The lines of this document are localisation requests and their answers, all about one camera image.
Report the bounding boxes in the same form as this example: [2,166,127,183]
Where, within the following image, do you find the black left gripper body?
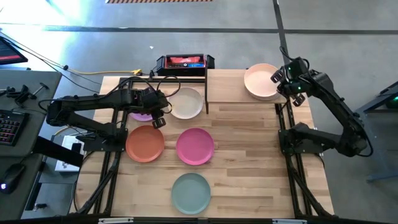
[136,88,172,121]

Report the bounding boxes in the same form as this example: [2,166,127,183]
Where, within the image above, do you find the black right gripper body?
[279,73,315,97]

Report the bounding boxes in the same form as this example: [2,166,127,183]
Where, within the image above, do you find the purple plate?
[129,111,155,123]

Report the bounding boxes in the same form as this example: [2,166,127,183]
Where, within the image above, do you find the peach plate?
[243,63,282,101]

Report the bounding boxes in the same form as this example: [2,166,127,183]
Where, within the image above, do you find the orange plate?
[125,124,165,164]

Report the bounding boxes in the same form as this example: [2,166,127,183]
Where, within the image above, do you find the pink plate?
[175,128,215,166]

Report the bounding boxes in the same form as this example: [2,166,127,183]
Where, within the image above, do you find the teal plate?
[171,172,212,215]

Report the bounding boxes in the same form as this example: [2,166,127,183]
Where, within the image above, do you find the wooden shelf with black legs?
[204,68,287,114]

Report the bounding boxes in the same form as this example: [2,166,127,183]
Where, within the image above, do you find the cream plate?
[167,87,204,120]

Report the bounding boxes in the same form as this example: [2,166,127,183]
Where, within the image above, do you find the red and black power box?
[155,54,216,77]

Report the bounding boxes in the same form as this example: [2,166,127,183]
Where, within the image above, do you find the white paper box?
[55,135,85,173]

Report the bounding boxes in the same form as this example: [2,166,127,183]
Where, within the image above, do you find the dark grey metal stand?
[354,80,398,184]

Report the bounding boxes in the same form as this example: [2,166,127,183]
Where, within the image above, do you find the black flat bar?
[32,136,85,169]

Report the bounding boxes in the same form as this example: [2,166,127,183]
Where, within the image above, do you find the white tape label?
[272,218,308,224]
[98,217,134,224]

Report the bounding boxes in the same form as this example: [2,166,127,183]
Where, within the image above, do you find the dark grey desk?
[0,69,63,220]

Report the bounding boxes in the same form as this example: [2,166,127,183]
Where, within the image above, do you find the black backlit keyboard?
[0,109,30,147]

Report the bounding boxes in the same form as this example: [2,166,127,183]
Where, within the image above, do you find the dark computer monitor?
[0,36,29,66]

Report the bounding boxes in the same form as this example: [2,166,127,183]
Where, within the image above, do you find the black computer mouse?
[0,163,27,195]

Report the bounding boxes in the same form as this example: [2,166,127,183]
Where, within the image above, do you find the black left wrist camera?
[146,90,170,109]

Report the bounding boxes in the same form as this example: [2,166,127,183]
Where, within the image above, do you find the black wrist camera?
[285,57,309,78]
[146,90,170,109]

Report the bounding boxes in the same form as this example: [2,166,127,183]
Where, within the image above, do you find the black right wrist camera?
[285,57,309,78]

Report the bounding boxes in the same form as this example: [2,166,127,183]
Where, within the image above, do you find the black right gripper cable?
[279,45,310,71]

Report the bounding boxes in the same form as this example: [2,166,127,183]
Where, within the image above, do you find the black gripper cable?
[116,75,182,108]
[279,45,310,71]

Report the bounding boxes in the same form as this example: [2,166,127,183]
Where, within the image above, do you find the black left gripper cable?
[116,75,182,108]

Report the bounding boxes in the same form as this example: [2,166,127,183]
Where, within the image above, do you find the thin black floor cable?
[0,30,103,94]

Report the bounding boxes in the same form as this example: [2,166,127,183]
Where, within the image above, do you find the black clamp mount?
[0,82,50,105]

